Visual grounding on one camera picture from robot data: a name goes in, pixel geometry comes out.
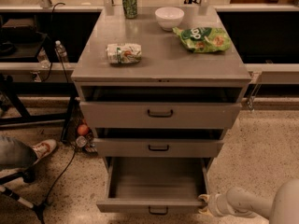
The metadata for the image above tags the green chip bag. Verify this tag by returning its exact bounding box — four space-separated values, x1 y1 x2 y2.
173 27 231 53

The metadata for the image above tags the grey jeans leg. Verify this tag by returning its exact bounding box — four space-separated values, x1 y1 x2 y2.
0 135 37 170

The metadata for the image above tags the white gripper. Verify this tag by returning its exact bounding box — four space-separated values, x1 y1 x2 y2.
198 194 230 217

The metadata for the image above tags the green standing soda can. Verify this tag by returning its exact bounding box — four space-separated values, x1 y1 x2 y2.
122 0 137 19

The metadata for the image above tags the black floor cable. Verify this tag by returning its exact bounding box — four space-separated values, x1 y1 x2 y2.
39 147 78 224

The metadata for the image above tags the black side table frame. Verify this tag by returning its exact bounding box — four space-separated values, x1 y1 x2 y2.
0 31 78 143

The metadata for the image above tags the grey middle drawer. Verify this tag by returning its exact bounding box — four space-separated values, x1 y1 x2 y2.
93 138 223 158

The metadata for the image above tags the clear water bottle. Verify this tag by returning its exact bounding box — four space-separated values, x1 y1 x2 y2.
55 40 69 64

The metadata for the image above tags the white red sneaker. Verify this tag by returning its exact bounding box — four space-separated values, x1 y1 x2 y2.
32 139 57 160

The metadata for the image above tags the grey top drawer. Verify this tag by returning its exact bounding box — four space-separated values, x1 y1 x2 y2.
80 102 241 129

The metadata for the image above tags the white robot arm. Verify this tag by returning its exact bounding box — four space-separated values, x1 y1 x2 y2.
198 179 299 224

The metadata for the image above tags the grey bottom drawer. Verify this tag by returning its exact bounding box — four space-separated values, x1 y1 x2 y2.
97 157 207 216

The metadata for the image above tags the grey drawer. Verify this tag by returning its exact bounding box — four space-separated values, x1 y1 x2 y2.
93 138 223 158
97 157 207 216
80 102 241 129

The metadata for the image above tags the white lying soda can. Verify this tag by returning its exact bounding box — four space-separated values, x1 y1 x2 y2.
106 43 142 64

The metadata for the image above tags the white bowl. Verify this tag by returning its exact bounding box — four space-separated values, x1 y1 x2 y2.
155 7 185 31

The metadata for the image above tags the black chair base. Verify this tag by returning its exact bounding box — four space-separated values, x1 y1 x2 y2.
0 166 50 224

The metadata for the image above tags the orange fruit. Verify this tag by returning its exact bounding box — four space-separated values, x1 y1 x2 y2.
77 124 90 136

